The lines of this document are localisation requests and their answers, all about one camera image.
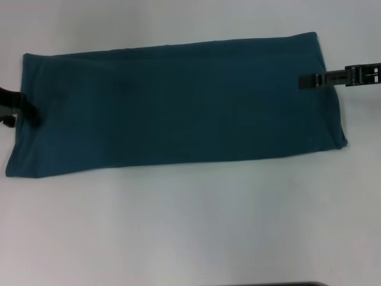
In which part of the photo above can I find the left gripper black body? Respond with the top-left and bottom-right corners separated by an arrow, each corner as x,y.
0,86 -> 26,129

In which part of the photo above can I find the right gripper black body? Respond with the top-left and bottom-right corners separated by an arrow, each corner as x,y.
343,61 -> 381,88

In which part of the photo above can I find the teal blue printed t-shirt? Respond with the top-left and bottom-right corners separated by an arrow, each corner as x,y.
4,31 -> 349,179

